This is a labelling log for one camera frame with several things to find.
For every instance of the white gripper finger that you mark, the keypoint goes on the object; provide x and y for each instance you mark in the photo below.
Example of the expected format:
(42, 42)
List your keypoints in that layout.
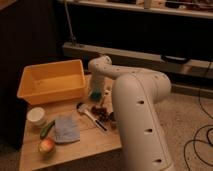
(90, 93)

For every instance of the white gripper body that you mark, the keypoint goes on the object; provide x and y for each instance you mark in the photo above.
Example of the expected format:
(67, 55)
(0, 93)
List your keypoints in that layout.
(97, 81)

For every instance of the green sponge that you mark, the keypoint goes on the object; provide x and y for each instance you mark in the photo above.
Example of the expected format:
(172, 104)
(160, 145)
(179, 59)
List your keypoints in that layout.
(97, 95)

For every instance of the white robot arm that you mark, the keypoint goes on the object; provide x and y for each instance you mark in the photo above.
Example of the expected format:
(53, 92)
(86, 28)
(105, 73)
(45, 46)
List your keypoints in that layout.
(134, 93)

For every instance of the yellow plastic tray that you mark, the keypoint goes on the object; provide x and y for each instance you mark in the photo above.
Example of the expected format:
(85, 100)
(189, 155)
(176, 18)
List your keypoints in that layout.
(52, 82)

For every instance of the dark grapes bunch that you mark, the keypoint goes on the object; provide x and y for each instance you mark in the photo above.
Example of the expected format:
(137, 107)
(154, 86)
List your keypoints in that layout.
(102, 113)

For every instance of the metal can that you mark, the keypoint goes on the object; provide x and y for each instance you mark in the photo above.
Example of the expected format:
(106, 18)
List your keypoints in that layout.
(112, 120)

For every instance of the blue folded cloth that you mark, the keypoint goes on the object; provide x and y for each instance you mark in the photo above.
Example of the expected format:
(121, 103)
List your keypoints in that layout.
(66, 130)

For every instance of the small wooden table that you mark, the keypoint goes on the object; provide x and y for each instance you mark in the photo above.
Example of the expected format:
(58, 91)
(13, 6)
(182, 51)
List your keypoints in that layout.
(92, 139)

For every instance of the grey low shelf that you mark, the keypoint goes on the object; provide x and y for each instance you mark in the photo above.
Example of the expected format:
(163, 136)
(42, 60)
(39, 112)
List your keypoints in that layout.
(139, 59)

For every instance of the green cucumber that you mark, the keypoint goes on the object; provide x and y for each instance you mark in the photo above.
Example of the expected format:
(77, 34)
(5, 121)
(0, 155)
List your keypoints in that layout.
(44, 131)

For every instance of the white cup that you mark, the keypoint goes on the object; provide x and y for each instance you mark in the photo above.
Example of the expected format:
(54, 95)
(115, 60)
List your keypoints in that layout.
(36, 116)

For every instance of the red yellow apple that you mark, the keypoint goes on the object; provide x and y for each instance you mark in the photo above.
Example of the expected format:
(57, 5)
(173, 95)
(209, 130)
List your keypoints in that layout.
(46, 146)

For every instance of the black device on shelf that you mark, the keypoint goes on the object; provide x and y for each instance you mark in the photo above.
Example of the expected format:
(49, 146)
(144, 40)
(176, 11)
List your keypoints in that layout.
(176, 60)

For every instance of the metal pole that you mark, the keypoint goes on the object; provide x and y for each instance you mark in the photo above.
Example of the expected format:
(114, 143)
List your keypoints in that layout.
(72, 37)

